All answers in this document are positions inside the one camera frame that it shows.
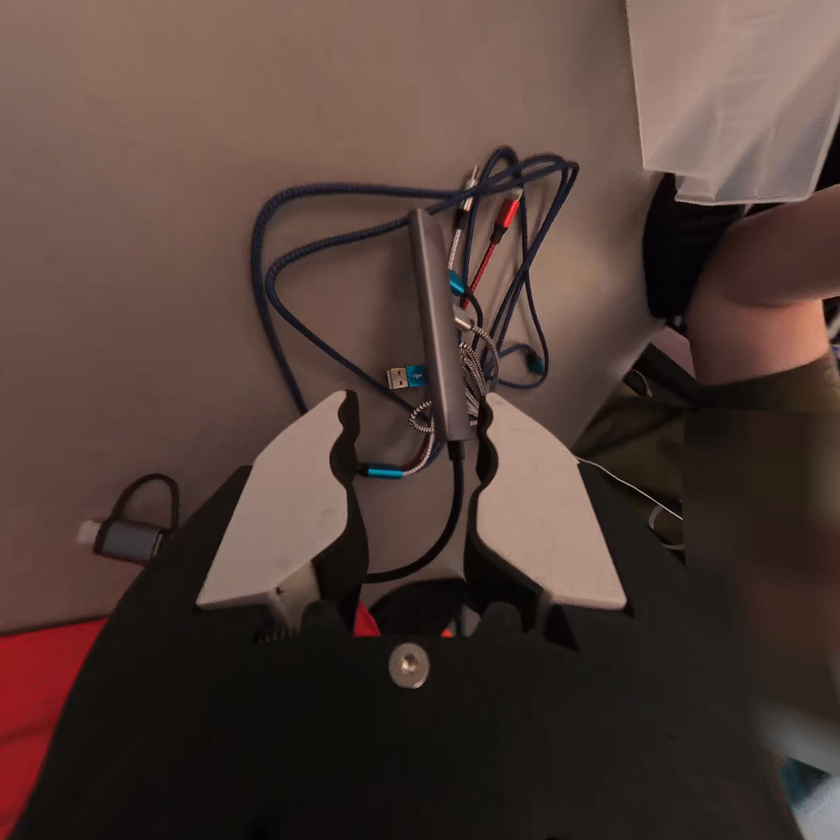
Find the red plastic bin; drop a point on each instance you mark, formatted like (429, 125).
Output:
(33, 689)

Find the clear plastic bin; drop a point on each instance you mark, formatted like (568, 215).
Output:
(735, 98)

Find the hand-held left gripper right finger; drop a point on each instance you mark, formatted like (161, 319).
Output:
(544, 518)

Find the person's right forearm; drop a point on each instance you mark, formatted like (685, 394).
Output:
(774, 275)

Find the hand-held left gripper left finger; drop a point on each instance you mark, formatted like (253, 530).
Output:
(275, 518)

